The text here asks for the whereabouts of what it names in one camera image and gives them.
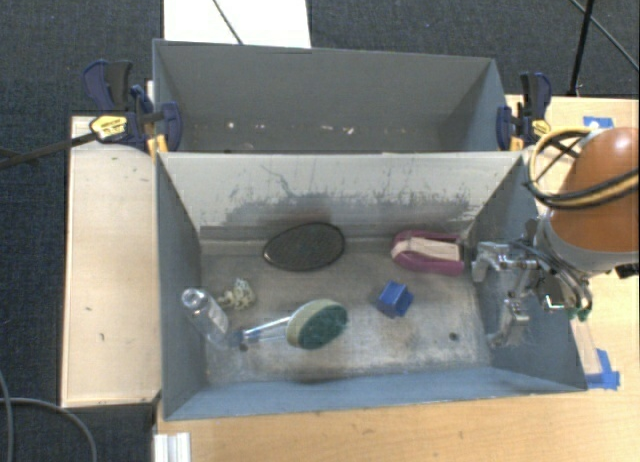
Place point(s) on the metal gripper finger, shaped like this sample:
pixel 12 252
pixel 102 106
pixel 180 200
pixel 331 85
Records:
pixel 515 315
pixel 482 260

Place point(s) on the purple and cream clip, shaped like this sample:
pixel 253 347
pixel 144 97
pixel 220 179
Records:
pixel 425 260

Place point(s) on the blue small block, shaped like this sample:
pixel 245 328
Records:
pixel 394 298

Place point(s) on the grey metal bin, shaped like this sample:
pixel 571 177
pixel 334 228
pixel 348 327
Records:
pixel 350 190

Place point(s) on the green round scrubber wand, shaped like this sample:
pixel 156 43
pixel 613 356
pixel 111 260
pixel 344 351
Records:
pixel 320 324

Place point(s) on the black oval mesh strainer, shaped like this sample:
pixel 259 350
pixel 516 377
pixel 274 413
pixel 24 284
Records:
pixel 304 246

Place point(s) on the cream small toy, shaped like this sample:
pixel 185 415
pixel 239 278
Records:
pixel 239 295

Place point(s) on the clear plastic bottle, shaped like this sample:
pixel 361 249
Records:
pixel 207 315

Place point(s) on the pale wood board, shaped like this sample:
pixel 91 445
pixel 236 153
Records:
pixel 110 275

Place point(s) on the black cylinder on white bracket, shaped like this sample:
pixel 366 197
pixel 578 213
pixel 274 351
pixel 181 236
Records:
pixel 627 271

